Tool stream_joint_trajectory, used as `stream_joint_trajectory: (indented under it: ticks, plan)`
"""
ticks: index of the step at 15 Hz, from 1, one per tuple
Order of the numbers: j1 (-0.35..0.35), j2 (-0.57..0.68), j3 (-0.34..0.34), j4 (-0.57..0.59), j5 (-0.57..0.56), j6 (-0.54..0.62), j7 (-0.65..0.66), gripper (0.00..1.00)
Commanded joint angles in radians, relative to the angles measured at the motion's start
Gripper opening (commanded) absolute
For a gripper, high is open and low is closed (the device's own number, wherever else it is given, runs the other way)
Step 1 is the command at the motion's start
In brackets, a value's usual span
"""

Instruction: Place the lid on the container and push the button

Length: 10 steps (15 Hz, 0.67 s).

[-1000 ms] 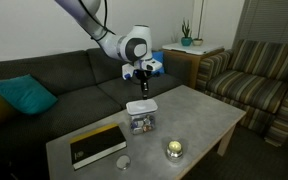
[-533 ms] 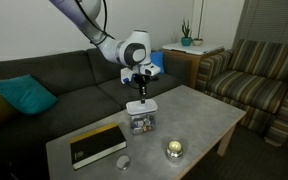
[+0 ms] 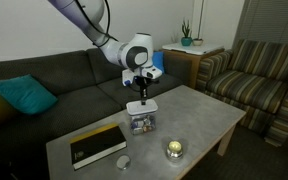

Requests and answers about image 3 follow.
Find white container lid with button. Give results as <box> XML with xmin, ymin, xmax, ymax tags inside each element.
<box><xmin>126</xmin><ymin>99</ymin><xmax>158</xmax><ymax>116</ymax></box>

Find candle in silver glass jar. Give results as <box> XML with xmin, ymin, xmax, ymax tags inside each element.
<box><xmin>166</xmin><ymin>141</ymin><xmax>183</xmax><ymax>162</ymax></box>

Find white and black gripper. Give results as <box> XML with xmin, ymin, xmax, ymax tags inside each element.
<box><xmin>122</xmin><ymin>65</ymin><xmax>162</xmax><ymax>105</ymax></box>

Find teal cushion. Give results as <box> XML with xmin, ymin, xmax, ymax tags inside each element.
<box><xmin>0</xmin><ymin>74</ymin><xmax>58</xmax><ymax>115</ymax></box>

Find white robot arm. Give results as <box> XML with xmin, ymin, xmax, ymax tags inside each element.
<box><xmin>48</xmin><ymin>0</ymin><xmax>162</xmax><ymax>105</ymax></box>

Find round glass candle lid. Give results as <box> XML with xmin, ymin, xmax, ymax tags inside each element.
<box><xmin>116</xmin><ymin>155</ymin><xmax>131</xmax><ymax>170</ymax></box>

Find teal pot with plant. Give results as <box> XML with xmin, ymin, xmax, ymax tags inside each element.
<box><xmin>181</xmin><ymin>20</ymin><xmax>192</xmax><ymax>46</ymax></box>

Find dark grey fabric sofa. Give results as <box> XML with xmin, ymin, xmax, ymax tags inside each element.
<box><xmin>0</xmin><ymin>42</ymin><xmax>192</xmax><ymax>180</ymax></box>

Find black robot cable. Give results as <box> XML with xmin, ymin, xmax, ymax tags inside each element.
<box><xmin>73</xmin><ymin>0</ymin><xmax>119</xmax><ymax>48</ymax></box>

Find blue square cushion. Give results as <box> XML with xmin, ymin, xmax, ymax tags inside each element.
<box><xmin>152</xmin><ymin>51</ymin><xmax>165</xmax><ymax>72</ymax></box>

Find grey concrete coffee table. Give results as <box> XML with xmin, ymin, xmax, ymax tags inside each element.
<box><xmin>46</xmin><ymin>85</ymin><xmax>245</xmax><ymax>180</ymax></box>

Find window blinds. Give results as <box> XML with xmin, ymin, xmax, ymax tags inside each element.
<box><xmin>232</xmin><ymin>0</ymin><xmax>288</xmax><ymax>48</ymax></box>

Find black and yellow book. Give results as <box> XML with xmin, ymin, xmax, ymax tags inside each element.
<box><xmin>69</xmin><ymin>123</ymin><xmax>127</xmax><ymax>170</ymax></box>

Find small white plant pot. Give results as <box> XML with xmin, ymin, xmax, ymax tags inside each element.
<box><xmin>192</xmin><ymin>38</ymin><xmax>203</xmax><ymax>46</ymax></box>

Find clear plastic container with candy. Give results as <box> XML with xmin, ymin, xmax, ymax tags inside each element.
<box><xmin>130</xmin><ymin>114</ymin><xmax>156</xmax><ymax>135</ymax></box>

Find striped armchair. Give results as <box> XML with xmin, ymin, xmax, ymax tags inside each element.
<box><xmin>196</xmin><ymin>39</ymin><xmax>288</xmax><ymax>147</ymax></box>

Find wooden side table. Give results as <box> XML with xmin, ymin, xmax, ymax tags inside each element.
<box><xmin>163</xmin><ymin>48</ymin><xmax>224</xmax><ymax>89</ymax></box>

